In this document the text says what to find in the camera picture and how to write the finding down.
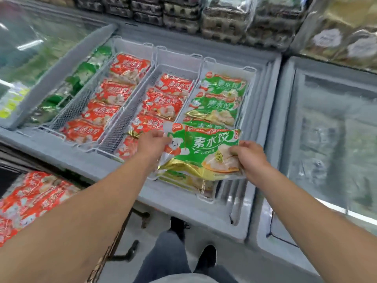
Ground person's right hand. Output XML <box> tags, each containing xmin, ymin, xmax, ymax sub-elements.
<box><xmin>229</xmin><ymin>141</ymin><xmax>272</xmax><ymax>186</ymax></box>

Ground person's left hand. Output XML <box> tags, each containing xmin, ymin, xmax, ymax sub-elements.
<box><xmin>137</xmin><ymin>130</ymin><xmax>173</xmax><ymax>171</ymax></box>

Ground green dumpling packet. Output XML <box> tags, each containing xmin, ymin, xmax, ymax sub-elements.
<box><xmin>186</xmin><ymin>95</ymin><xmax>240</xmax><ymax>128</ymax></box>
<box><xmin>157</xmin><ymin>122</ymin><xmax>247</xmax><ymax>182</ymax></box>
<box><xmin>158</xmin><ymin>170</ymin><xmax>219</xmax><ymax>195</ymax></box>
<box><xmin>199</xmin><ymin>72</ymin><xmax>248</xmax><ymax>98</ymax></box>
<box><xmin>183</xmin><ymin>117</ymin><xmax>228</xmax><ymax>130</ymax></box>

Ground person's left forearm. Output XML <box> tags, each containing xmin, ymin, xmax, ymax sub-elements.
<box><xmin>0</xmin><ymin>157</ymin><xmax>156</xmax><ymax>283</ymax></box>

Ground person's right forearm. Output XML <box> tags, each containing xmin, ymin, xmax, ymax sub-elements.
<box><xmin>246</xmin><ymin>165</ymin><xmax>377</xmax><ymax>283</ymax></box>

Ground grey chest freezer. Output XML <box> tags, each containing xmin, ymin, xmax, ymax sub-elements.
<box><xmin>0</xmin><ymin>0</ymin><xmax>284</xmax><ymax>243</ymax></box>

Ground group of red dumpling packets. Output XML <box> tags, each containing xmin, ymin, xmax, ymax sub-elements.
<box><xmin>60</xmin><ymin>53</ymin><xmax>195</xmax><ymax>162</ymax></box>

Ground grey chest freezer closed lid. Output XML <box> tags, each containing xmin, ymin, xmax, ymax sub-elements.
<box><xmin>247</xmin><ymin>56</ymin><xmax>377</xmax><ymax>283</ymax></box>

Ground person's black left shoe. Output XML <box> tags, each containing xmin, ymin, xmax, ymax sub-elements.
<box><xmin>170</xmin><ymin>216</ymin><xmax>189</xmax><ymax>243</ymax></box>

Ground person's black shoe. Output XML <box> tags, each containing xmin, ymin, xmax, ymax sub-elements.
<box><xmin>170</xmin><ymin>216</ymin><xmax>189</xmax><ymax>243</ymax></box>
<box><xmin>195</xmin><ymin>244</ymin><xmax>218</xmax><ymax>273</ymax></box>

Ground row of dark green bags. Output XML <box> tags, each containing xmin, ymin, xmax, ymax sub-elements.
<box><xmin>28</xmin><ymin>45</ymin><xmax>113</xmax><ymax>128</ymax></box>

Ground person's black right shoe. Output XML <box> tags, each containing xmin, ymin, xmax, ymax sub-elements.
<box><xmin>195</xmin><ymin>244</ymin><xmax>218</xmax><ymax>273</ymax></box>

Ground person's grey trousers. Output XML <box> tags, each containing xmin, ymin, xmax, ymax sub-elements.
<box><xmin>133</xmin><ymin>229</ymin><xmax>238</xmax><ymax>283</ymax></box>

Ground sliding glass freezer lid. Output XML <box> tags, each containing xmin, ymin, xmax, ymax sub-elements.
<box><xmin>0</xmin><ymin>0</ymin><xmax>119</xmax><ymax>130</ymax></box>

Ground stack of clear egg cartons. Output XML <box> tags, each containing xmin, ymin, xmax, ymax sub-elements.
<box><xmin>29</xmin><ymin>0</ymin><xmax>308</xmax><ymax>52</ymax></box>

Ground person's light grey shirt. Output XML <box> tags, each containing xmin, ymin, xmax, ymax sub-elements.
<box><xmin>150</xmin><ymin>273</ymin><xmax>219</xmax><ymax>283</ymax></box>

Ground pile of red packets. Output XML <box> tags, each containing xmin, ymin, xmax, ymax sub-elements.
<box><xmin>0</xmin><ymin>171</ymin><xmax>81</xmax><ymax>248</ymax></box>

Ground clear bags with white labels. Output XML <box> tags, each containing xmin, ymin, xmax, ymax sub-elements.
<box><xmin>291</xmin><ymin>0</ymin><xmax>377</xmax><ymax>72</ymax></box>

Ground yellow-green frozen packets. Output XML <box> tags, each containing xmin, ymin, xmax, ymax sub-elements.
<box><xmin>0</xmin><ymin>82</ymin><xmax>30</xmax><ymax>120</ymax></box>

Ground white wire freezer basket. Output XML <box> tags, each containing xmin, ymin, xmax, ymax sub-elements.
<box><xmin>147</xmin><ymin>57</ymin><xmax>257</xmax><ymax>204</ymax></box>
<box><xmin>94</xmin><ymin>45</ymin><xmax>204</xmax><ymax>163</ymax></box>
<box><xmin>38</xmin><ymin>35</ymin><xmax>156</xmax><ymax>146</ymax></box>

